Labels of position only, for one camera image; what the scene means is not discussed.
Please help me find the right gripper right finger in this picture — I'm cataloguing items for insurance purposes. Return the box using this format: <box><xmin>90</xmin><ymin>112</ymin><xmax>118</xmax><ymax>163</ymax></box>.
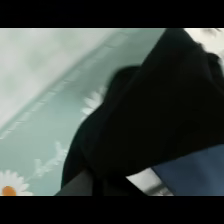
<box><xmin>99</xmin><ymin>173</ymin><xmax>148</xmax><ymax>197</ymax></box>

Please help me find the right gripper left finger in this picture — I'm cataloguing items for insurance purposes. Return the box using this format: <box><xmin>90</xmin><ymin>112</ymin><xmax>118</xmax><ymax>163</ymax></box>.
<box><xmin>54</xmin><ymin>169</ymin><xmax>95</xmax><ymax>197</ymax></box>

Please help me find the black T-shirt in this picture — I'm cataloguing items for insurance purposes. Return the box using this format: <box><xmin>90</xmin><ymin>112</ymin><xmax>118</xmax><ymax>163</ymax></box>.
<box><xmin>60</xmin><ymin>27</ymin><xmax>224</xmax><ymax>197</ymax></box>

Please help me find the blue garment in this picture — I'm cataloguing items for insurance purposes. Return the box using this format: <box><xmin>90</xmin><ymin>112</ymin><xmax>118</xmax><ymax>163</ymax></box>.
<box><xmin>151</xmin><ymin>143</ymin><xmax>224</xmax><ymax>197</ymax></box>

